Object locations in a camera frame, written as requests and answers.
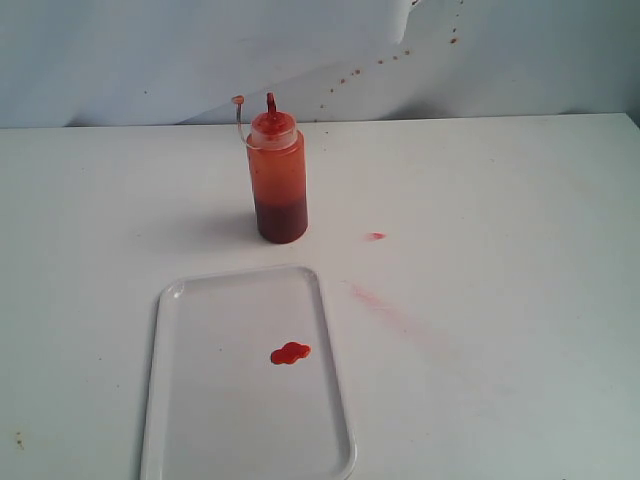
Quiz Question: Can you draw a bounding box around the white paper backdrop sheet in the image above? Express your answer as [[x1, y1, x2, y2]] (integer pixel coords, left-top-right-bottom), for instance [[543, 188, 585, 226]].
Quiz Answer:
[[1, 1, 414, 128]]

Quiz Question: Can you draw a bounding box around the white rectangular tray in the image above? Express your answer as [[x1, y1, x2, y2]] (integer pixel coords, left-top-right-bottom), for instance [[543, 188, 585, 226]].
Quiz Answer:
[[140, 265, 357, 479]]

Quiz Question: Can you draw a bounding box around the red sauce squeeze bottle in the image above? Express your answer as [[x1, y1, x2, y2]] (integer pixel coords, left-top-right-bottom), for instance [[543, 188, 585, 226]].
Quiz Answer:
[[232, 92, 308, 244]]

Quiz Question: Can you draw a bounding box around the red sauce blob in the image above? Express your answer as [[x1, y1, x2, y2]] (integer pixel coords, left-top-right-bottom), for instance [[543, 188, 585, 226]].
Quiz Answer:
[[270, 341, 312, 365]]

